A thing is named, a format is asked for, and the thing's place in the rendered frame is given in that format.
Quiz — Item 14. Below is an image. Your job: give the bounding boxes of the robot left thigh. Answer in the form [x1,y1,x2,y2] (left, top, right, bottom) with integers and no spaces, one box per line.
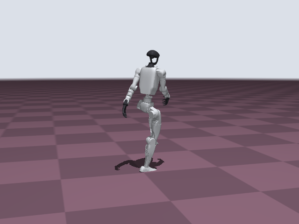
[136,99,142,110]

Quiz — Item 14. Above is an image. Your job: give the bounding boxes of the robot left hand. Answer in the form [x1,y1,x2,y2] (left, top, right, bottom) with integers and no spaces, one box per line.
[122,99,128,118]

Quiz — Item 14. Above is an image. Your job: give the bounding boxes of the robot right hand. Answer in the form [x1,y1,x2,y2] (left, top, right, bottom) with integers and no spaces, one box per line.
[162,98,169,105]

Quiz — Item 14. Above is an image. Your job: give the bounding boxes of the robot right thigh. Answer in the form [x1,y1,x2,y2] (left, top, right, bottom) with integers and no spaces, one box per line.
[146,107,161,144]

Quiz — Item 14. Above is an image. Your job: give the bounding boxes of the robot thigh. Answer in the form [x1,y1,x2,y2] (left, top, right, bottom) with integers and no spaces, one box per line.
[146,107,161,144]
[136,99,142,110]

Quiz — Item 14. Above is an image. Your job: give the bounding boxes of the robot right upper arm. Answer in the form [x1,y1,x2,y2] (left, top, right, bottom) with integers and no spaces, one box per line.
[156,69,166,92]

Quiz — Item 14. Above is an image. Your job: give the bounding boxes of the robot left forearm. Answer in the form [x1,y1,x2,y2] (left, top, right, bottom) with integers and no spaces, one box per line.
[124,86,134,104]

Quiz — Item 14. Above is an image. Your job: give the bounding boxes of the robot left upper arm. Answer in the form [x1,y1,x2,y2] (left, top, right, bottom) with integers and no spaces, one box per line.
[130,68,141,91]

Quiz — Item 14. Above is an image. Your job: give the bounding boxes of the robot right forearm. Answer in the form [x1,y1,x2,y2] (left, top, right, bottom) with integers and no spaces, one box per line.
[162,87,170,99]

